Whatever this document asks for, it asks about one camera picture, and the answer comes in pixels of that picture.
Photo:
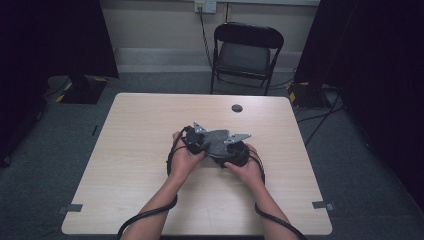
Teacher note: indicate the white wall socket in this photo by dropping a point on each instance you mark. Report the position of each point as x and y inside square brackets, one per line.
[205, 6]

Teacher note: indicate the dark curtain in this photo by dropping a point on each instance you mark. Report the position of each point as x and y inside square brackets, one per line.
[373, 66]
[40, 50]

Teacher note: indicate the person's left hand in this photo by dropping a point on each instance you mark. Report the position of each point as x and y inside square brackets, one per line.
[183, 160]

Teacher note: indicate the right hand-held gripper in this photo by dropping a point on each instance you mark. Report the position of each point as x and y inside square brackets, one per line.
[236, 151]

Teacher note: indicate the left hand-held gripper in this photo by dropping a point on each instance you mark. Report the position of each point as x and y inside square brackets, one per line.
[193, 138]

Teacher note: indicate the person's right hand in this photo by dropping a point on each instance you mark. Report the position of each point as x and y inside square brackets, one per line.
[248, 170]

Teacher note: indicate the black stand base yellow tape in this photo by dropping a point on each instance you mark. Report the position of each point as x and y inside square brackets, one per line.
[308, 95]

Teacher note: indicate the black folding chair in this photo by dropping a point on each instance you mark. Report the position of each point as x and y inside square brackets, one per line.
[246, 53]

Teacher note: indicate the grey tape strip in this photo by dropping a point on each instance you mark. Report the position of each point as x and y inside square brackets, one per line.
[71, 208]
[321, 205]

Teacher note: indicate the grey cloth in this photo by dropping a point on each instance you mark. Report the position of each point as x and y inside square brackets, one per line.
[216, 143]

